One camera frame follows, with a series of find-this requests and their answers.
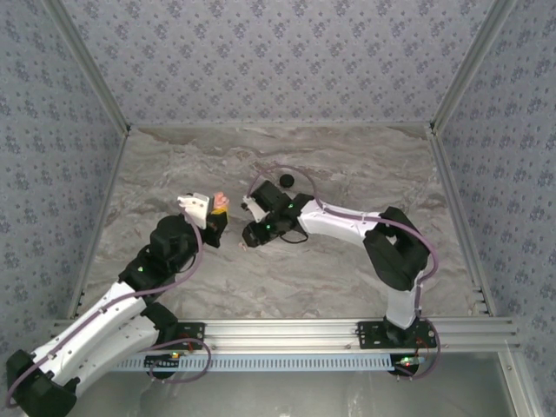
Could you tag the pink round charging case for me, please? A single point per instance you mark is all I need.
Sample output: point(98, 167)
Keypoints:
point(221, 200)

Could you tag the black round charging case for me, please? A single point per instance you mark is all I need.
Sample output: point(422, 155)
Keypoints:
point(287, 180)

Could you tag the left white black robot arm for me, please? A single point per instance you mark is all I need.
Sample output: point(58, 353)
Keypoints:
point(87, 321)

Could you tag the black controller board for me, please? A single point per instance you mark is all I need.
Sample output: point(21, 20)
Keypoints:
point(160, 360)
point(406, 367)

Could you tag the grey metal shelf panel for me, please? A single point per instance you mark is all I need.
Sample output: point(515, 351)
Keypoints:
point(278, 395)

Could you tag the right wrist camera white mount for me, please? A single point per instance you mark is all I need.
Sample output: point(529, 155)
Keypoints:
point(256, 211)

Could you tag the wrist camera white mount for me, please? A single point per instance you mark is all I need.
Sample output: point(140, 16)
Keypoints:
point(197, 208)
point(256, 211)

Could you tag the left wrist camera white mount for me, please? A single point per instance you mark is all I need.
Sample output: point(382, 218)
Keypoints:
point(197, 208)

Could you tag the aluminium side rail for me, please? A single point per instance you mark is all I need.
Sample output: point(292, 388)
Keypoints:
point(449, 174)
point(107, 195)

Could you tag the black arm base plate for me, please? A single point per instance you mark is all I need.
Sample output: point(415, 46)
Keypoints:
point(369, 336)
point(197, 326)

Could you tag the aluminium front rail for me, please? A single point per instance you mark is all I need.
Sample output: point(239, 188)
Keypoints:
point(278, 334)

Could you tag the aluminium frame post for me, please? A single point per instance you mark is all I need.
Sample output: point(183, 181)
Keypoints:
point(93, 65)
point(467, 65)

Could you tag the aluminium frame leg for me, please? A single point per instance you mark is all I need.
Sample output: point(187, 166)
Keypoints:
point(521, 386)

